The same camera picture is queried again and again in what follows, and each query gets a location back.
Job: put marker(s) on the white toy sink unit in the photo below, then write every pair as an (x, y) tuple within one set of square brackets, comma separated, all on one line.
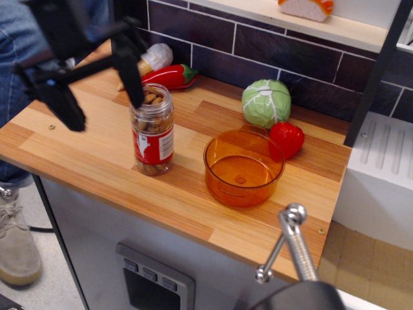
[(376, 195)]

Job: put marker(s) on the black shelf post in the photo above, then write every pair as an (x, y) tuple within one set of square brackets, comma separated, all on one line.
[(138, 9), (378, 70)]

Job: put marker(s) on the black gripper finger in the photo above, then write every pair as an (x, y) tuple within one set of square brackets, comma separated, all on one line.
[(61, 101), (127, 51)]

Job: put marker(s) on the red toy strawberry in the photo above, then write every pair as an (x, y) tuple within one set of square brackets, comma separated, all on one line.
[(288, 137)]

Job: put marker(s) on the black clamp body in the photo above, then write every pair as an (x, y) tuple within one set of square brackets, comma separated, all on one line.
[(303, 295)]

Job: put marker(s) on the toy salmon sushi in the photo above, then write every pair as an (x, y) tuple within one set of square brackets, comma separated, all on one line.
[(316, 10)]

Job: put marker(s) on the grey oven control panel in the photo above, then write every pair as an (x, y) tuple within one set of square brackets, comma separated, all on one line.
[(150, 284)]

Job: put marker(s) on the toy ice cream cone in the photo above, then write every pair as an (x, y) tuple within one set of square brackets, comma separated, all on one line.
[(158, 56)]

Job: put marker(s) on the black shelf post left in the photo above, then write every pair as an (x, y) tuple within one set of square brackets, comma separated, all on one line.
[(138, 9)]

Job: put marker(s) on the green toy cabbage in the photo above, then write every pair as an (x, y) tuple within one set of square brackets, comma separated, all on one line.
[(266, 102)]

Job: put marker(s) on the person leg blue jeans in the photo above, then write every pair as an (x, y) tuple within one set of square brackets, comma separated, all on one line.
[(22, 39)]

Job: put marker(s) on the clear almond jar red label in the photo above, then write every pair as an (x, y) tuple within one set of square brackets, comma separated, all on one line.
[(153, 130)]

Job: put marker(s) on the black shelf post right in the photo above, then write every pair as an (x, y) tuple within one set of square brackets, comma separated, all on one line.
[(378, 70)]

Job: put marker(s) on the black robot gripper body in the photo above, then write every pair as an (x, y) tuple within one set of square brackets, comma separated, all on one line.
[(69, 32)]

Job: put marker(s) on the light wooden shelf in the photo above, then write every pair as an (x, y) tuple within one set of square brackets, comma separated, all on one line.
[(336, 29)]

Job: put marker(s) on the beige suede shoe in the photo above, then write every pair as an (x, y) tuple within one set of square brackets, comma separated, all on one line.
[(20, 260)]

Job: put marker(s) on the orange transparent plastic pot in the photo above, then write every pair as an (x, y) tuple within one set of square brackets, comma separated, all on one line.
[(242, 166)]

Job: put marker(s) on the red toy chili pepper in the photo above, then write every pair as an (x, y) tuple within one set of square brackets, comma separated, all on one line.
[(173, 77)]

